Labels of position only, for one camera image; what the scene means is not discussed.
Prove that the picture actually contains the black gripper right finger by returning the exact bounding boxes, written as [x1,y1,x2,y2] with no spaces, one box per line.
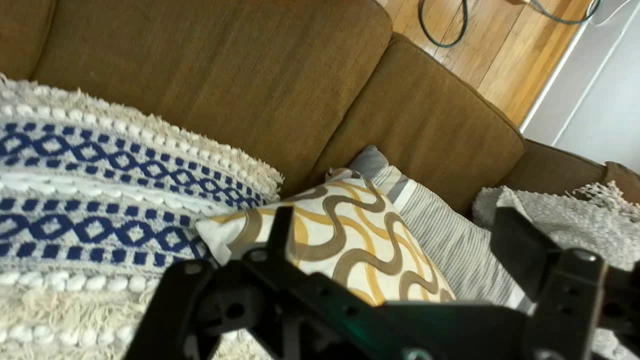
[489,207,610,360]

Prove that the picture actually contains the grey cable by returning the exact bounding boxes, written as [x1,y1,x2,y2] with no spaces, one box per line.
[522,0,603,29]

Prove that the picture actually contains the brown fabric sofa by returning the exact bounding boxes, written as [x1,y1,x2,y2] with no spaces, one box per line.
[0,0,640,216]

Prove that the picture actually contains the white and blue woven pillow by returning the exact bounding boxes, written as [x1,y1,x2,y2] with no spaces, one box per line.
[0,70,288,360]

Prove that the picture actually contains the grey striped pillow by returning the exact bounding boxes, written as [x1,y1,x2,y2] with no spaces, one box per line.
[345,144,536,316]

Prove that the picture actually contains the brown and yellow wavy pillow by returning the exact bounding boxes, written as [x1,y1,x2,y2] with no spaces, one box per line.
[193,166,459,309]

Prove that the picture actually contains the black cable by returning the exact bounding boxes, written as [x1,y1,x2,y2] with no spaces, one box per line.
[415,0,472,51]

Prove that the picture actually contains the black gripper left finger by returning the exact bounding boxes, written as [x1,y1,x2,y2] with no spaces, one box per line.
[122,205,376,360]

